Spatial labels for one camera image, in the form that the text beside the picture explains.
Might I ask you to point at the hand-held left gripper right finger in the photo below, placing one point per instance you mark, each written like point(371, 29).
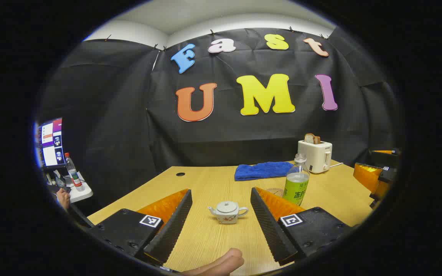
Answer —
point(269, 226)

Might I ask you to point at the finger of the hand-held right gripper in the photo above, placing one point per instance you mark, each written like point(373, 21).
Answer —
point(366, 175)
point(384, 158)

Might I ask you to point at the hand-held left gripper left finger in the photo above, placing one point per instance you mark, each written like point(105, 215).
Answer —
point(173, 226)

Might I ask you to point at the round wooden coaster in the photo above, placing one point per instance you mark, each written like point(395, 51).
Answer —
point(274, 191)

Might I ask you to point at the white teacup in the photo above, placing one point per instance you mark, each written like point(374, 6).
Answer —
point(226, 219)

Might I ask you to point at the green label water bottle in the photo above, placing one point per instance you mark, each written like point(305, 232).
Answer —
point(296, 188)

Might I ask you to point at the red cap plastic bottle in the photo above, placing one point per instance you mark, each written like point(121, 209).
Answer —
point(73, 172)

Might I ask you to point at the white toaster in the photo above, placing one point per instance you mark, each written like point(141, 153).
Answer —
point(315, 155)

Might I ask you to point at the blue towel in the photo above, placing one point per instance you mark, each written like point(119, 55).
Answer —
point(261, 170)

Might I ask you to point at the bread slice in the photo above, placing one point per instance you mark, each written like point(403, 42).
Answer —
point(311, 138)

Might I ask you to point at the white side table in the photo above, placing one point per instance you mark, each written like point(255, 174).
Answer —
point(81, 193)

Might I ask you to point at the black backdrop cloth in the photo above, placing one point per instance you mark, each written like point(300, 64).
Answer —
point(129, 115)

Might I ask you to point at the computer monitor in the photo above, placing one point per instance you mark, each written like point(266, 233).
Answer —
point(52, 142)

